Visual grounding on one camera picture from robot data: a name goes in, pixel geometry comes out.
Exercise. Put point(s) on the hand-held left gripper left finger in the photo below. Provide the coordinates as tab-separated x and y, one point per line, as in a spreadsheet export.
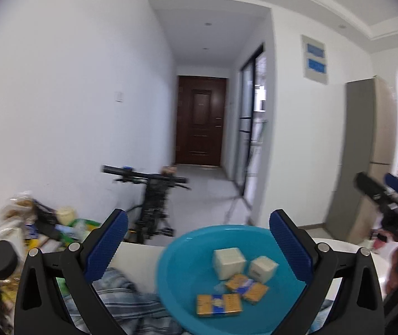
106	247

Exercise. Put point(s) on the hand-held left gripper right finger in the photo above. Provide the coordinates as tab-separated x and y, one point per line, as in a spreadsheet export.
291	247

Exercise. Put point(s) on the blue plastic basin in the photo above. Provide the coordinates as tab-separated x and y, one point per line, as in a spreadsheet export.
185	272

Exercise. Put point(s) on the white desktop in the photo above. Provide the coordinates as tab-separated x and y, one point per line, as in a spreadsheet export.
139	258

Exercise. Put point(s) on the green and yellow bin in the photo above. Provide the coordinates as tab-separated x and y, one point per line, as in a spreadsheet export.
80	228

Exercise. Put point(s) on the small cream square box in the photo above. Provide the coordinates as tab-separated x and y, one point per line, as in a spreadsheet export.
262	268

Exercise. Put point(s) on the beige refrigerator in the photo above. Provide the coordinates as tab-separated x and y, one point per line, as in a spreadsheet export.
363	153

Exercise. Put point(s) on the cream jar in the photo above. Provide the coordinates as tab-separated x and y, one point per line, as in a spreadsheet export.
65	215

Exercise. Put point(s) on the blue plaid shirt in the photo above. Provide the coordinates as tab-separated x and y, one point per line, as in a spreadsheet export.
125	307

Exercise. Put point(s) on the large cream square box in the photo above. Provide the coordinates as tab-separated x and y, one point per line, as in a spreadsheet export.
228	263

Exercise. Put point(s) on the black bicycle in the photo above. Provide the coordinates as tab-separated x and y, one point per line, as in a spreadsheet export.
155	202

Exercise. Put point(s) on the black snack pack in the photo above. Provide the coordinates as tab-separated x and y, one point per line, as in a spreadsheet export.
45	218

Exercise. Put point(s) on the orange pack with blue circle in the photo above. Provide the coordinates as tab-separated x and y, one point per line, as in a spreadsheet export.
218	305

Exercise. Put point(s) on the metal mop pole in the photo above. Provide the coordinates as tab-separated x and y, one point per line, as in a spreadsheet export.
251	160

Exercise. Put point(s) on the clear snack bag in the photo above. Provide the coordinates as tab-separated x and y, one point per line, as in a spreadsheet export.
16	207

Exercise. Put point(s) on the bottles on floor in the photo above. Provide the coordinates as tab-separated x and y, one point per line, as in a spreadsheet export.
168	170

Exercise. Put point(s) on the black framed glass door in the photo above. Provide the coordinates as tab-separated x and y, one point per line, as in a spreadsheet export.
249	118

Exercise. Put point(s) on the brown entrance door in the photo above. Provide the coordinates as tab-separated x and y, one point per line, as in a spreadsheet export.
200	118

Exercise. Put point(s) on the grey wall panel blue windows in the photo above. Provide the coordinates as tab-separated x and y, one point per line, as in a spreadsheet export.
314	59

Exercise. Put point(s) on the white wall switch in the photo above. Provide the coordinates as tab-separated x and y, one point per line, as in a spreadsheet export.
119	96

